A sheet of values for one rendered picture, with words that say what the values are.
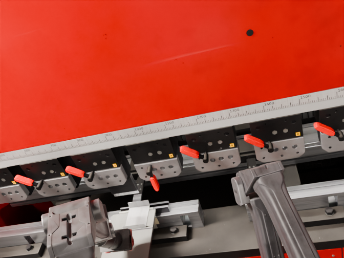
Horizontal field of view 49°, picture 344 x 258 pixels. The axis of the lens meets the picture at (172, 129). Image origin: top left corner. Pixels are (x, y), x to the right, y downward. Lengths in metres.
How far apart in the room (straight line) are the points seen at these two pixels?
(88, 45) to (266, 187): 0.59
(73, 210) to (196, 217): 0.81
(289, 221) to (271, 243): 0.16
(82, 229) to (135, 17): 0.55
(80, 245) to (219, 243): 0.84
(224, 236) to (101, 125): 0.62
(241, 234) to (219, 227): 0.09
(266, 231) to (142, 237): 0.56
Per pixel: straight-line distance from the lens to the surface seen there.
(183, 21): 0.98
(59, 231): 0.69
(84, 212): 0.70
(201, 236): 1.48
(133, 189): 1.40
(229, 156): 1.23
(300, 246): 0.82
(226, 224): 1.48
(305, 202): 1.42
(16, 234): 1.77
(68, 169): 1.30
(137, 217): 1.46
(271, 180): 0.85
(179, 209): 1.46
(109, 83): 1.10
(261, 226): 0.96
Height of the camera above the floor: 2.02
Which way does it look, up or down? 34 degrees down
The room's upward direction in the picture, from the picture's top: 20 degrees counter-clockwise
